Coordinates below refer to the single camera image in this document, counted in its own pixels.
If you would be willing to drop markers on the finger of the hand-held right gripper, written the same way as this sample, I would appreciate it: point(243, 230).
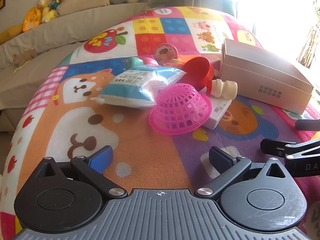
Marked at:
point(271, 146)
point(307, 125)

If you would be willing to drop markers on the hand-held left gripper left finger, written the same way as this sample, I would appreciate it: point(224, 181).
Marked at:
point(101, 160)

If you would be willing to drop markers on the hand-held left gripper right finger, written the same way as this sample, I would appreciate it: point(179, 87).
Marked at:
point(220, 159)

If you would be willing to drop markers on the beige cardboard box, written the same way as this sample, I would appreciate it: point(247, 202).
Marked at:
point(262, 80)

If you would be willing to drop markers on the pink plastic basket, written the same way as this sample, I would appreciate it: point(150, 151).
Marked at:
point(180, 107)

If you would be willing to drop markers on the small white yoghurt bottle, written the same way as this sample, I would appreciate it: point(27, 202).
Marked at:
point(223, 88)

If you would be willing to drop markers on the blue white wet wipes pack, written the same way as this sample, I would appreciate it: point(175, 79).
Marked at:
point(132, 87)

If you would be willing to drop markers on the red plastic cup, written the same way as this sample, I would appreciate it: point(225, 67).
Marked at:
point(197, 70)

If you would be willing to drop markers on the cream orange toy camera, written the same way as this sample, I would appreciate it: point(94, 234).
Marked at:
point(175, 62)

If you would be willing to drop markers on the yellow jelly cup pink lid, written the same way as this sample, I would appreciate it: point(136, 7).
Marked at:
point(165, 52)

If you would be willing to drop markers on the colourful cartoon play mat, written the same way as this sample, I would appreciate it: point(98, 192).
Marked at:
point(140, 135)

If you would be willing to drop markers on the small white rectangular box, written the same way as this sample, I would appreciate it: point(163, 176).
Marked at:
point(217, 112)

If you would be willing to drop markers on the green potted palm plant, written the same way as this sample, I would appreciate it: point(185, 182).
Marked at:
point(310, 47)

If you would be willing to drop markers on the pink green toy figure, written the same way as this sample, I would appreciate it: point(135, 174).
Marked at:
point(147, 61)

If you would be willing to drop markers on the grey beige sofa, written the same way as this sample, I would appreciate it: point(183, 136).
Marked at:
point(50, 45)

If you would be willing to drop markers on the small brown plush toy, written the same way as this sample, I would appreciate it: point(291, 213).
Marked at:
point(23, 57)

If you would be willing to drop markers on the long yellow plush toy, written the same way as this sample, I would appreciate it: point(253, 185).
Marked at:
point(10, 33)

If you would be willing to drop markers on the yellow duck plush toy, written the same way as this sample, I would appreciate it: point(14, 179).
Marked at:
point(32, 17)

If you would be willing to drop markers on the cartoon boy plush doll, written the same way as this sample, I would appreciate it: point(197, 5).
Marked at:
point(53, 3)

